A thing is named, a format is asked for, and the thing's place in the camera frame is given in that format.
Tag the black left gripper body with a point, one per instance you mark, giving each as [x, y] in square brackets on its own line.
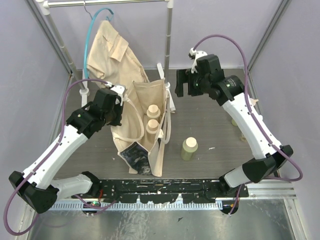
[116, 116]

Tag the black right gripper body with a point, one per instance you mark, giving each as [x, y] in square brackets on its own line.
[197, 85]

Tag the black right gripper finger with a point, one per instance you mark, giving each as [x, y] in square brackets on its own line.
[183, 76]
[179, 90]

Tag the beige labelled bottle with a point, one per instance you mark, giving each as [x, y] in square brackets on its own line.
[153, 112]

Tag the cream canvas tote bag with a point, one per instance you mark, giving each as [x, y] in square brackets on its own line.
[145, 127]

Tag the green flip-cap bottle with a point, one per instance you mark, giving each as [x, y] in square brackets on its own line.
[253, 103]

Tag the green bottle beige cap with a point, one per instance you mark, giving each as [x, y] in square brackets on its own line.
[189, 147]

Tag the amber clear bottle white cap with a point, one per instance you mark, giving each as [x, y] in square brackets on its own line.
[242, 136]

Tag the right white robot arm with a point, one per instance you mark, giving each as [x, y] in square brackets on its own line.
[268, 153]

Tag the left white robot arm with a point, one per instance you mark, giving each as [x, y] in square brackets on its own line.
[36, 184]

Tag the beige hanging shirt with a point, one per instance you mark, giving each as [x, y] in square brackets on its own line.
[112, 60]

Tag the teal clothes hanger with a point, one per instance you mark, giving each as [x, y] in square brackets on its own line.
[88, 35]

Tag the white metal clothes rack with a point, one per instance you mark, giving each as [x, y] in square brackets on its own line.
[45, 5]

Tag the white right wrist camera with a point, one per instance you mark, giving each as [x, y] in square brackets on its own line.
[195, 55]

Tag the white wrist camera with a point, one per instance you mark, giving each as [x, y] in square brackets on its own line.
[195, 55]
[119, 89]

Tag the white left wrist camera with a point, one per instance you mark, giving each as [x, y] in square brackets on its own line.
[119, 89]

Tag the aluminium frame rail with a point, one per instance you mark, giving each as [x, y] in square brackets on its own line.
[265, 190]

